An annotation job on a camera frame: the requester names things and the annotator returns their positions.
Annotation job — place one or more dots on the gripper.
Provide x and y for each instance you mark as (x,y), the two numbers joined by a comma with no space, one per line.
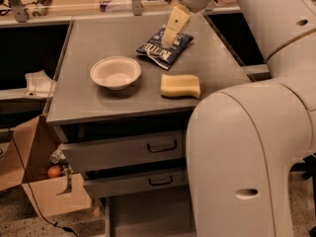
(177,23)

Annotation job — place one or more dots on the blue Kettle chip bag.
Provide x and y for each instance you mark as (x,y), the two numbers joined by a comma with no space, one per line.
(164,57)

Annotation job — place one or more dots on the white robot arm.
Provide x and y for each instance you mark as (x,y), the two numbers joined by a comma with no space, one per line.
(242,141)

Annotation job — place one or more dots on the grey drawer cabinet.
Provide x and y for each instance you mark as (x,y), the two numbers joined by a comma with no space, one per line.
(122,118)

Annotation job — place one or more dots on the top grey drawer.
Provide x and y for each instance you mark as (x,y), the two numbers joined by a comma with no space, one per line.
(123,151)

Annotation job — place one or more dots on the middle grey drawer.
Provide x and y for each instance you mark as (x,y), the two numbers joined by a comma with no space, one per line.
(136,183)

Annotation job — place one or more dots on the open bottom grey drawer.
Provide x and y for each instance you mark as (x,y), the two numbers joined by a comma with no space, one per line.
(159,213)

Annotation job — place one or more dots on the yellow sponge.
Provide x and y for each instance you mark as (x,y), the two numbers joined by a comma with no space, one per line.
(174,86)

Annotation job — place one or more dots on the white paper bowl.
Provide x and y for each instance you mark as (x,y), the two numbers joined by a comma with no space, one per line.
(116,72)

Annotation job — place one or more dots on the black and white tool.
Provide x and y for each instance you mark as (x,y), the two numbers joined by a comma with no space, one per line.
(41,7)

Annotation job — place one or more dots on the white curved plastic part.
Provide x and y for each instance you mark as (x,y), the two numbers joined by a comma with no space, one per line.
(39,85)

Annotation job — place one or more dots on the small can in box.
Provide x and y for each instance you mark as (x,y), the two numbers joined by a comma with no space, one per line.
(57,157)

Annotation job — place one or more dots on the black office chair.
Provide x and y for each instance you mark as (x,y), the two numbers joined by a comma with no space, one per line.
(310,172)

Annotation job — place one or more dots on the orange fruit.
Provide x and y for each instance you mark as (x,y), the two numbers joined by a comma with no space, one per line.
(54,172)

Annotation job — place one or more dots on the brown cardboard box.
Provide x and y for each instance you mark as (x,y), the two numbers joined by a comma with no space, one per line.
(26,163)

